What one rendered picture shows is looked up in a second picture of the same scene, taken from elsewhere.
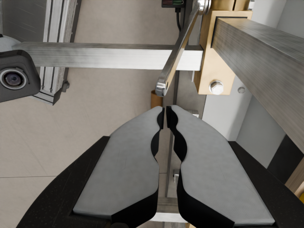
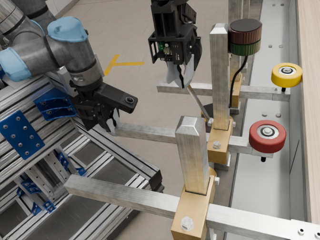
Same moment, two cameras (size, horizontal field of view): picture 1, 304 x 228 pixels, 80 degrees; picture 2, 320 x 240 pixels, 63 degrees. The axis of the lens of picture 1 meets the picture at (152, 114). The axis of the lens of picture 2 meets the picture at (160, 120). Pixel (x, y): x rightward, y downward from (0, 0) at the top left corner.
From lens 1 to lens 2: 0.62 m
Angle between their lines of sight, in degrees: 78
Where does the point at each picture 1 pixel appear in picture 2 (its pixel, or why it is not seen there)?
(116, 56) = (165, 130)
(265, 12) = (275, 186)
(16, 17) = (74, 207)
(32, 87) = (132, 105)
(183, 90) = not seen: hidden behind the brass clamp
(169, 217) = (161, 199)
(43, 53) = (130, 125)
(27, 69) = (135, 101)
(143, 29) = not seen: outside the picture
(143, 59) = not seen: hidden behind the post
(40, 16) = (93, 212)
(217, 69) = (217, 138)
